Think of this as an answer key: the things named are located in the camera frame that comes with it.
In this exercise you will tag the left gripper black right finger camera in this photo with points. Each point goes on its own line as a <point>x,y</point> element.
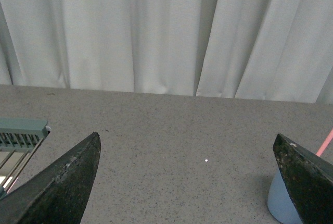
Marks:
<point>308,180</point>

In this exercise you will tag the light blue plastic cup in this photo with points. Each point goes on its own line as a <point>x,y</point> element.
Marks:
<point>279,202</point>

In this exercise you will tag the white pleated curtain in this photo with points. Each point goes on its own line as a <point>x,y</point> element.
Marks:
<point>259,49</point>

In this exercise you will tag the green plastic dish rack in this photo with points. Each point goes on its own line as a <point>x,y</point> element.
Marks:
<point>20,138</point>

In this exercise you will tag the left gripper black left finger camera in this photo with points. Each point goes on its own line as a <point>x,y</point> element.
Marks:
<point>60,192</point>

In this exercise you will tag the pink chopstick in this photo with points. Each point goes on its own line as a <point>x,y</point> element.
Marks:
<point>325,144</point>

